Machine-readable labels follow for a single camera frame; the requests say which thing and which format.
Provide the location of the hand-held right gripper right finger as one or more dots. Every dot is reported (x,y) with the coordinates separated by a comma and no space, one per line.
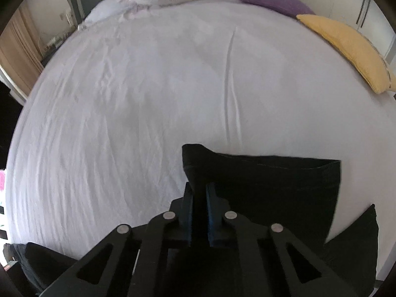
(211,213)

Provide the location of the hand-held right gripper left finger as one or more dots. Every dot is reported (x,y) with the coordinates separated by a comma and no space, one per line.
(187,213)

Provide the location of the black pants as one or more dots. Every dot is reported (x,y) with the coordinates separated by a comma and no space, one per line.
(272,185)

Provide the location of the bed with white sheet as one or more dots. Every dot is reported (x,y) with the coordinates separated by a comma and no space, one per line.
(139,99)

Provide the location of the pink cloth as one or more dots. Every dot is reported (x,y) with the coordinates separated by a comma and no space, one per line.
(2,181)

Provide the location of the dark nightstand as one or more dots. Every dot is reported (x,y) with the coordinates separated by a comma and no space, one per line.
(54,45)

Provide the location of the yellow pillow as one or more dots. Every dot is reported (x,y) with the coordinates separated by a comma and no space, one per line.
(349,43)

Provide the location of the purple pillow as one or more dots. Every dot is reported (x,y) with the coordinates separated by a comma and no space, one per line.
(272,0)

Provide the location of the beige curtain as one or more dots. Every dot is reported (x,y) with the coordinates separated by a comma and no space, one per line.
(18,55)

